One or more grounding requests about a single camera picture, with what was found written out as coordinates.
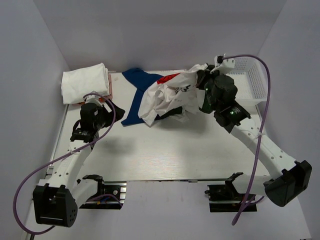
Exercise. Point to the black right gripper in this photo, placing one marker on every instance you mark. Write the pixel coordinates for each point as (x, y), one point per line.
(204, 75)

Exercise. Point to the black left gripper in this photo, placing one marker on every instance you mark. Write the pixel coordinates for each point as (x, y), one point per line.
(120, 112)

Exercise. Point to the dark green t-shirt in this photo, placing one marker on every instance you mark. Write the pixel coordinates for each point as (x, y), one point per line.
(175, 111)

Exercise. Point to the folded red patterned t-shirt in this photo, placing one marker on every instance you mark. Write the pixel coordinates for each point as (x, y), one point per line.
(80, 103)

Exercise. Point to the white t-shirt with red print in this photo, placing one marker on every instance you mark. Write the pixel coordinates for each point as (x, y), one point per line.
(166, 78)

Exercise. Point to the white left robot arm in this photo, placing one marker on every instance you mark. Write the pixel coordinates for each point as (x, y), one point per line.
(57, 201)

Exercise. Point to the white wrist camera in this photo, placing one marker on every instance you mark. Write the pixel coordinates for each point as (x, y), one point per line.
(89, 106)
(223, 65)

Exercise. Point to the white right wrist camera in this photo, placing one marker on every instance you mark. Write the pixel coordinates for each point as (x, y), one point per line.
(223, 65)

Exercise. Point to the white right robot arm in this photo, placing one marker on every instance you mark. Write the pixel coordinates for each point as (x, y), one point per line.
(287, 177)

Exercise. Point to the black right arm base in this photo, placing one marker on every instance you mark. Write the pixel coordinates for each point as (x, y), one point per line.
(222, 200)

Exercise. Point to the folded pink t-shirt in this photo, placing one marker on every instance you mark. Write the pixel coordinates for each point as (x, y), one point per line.
(110, 89)

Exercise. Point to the blue Mickey t-shirt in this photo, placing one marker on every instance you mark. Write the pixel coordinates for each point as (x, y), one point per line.
(142, 81)

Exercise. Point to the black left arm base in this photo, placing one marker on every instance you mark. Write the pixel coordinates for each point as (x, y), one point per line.
(112, 197)

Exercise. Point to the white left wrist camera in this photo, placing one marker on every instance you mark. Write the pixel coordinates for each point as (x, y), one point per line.
(89, 106)

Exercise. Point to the white plastic basket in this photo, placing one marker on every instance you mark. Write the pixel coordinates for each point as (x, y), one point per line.
(250, 80)

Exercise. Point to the folded white t-shirt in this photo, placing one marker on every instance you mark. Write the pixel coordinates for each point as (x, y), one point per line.
(77, 83)

